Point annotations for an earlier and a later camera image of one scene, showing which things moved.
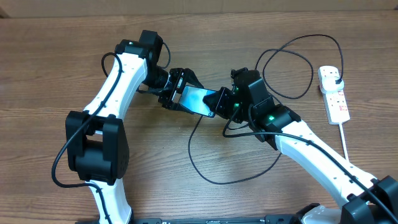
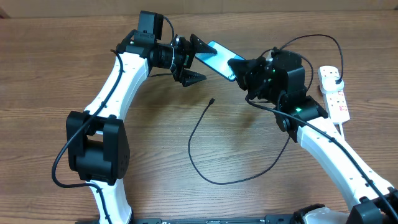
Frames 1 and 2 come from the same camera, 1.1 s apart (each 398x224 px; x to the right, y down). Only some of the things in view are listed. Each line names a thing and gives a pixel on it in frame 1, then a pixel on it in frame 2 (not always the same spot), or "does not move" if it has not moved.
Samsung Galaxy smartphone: [192, 98] -> [218, 62]
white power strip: [335, 102] does not move
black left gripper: [183, 75] -> [188, 51]
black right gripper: [220, 107] -> [246, 73]
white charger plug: [329, 85] does not move
